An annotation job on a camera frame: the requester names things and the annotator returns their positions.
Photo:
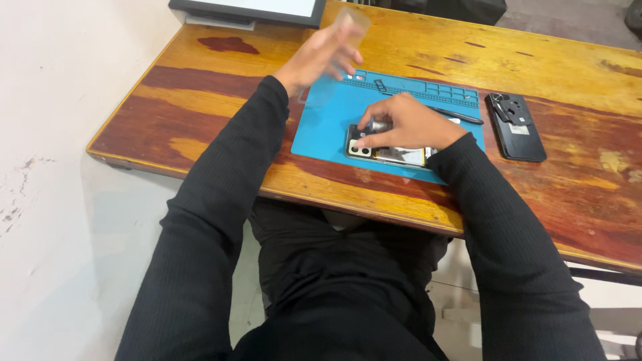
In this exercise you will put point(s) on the person's lap in black trousers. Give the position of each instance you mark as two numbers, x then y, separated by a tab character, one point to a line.
346	286

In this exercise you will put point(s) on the black framed monitor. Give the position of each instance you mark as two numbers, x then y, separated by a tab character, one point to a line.
251	7

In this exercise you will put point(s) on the black sim tray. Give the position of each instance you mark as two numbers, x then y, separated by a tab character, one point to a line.
379	86

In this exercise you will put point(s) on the black phone back panel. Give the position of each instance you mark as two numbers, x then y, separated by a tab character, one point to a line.
521	143

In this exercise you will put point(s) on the black pen-shaped tool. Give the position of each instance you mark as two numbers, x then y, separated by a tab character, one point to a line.
459	117

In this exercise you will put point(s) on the person's left fingers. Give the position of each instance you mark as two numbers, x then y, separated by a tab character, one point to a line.
346	42

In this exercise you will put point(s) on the person's left hand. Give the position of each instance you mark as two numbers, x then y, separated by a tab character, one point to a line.
316	57

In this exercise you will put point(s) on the opened smartphone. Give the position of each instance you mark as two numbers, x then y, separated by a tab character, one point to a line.
401	156

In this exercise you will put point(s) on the blue silicone repair mat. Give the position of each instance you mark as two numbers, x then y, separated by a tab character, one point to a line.
326	120

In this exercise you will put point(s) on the clear plastic phone cover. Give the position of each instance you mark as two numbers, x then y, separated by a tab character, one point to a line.
357	20

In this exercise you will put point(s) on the black metal table frame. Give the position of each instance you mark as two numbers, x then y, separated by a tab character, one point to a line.
607	275

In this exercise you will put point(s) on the black bracket plate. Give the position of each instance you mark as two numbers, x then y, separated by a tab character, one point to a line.
514	111

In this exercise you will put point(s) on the dark chair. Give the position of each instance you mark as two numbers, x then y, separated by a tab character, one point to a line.
451	10

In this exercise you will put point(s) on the small silver metal cylinder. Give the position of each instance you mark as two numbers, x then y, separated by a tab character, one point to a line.
381	126

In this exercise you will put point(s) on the person's right hand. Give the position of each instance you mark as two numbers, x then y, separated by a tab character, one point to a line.
416	128

